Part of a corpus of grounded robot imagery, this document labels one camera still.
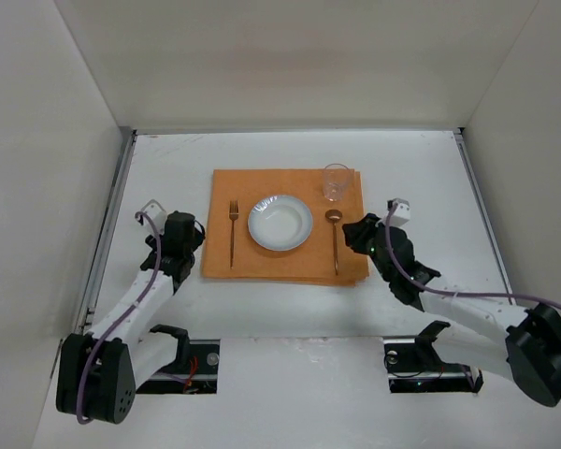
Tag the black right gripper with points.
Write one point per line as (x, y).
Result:
(361, 232)

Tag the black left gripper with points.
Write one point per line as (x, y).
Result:
(196, 235)

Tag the copper spoon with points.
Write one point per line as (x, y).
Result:
(334, 217)

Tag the orange cloth placemat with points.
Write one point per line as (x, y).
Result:
(311, 262)

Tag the copper fork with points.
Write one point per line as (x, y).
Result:
(233, 216)

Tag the clear plastic cup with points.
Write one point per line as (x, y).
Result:
(336, 179)

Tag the white ceramic plate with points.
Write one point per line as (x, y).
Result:
(280, 223)

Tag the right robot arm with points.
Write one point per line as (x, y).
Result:
(526, 345)

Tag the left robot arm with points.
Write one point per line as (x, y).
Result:
(101, 370)

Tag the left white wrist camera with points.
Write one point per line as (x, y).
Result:
(155, 211)

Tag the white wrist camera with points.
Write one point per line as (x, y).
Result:
(155, 211)
(400, 212)

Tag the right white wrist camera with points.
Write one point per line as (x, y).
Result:
(400, 212)

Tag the left aluminium frame rail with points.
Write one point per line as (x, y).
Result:
(90, 292)

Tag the aluminium frame rail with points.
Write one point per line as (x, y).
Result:
(90, 292)
(463, 150)

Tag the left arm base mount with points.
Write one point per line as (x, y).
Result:
(168, 361)

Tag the right aluminium frame rail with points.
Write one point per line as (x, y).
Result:
(463, 150)

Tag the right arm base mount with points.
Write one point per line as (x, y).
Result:
(414, 367)

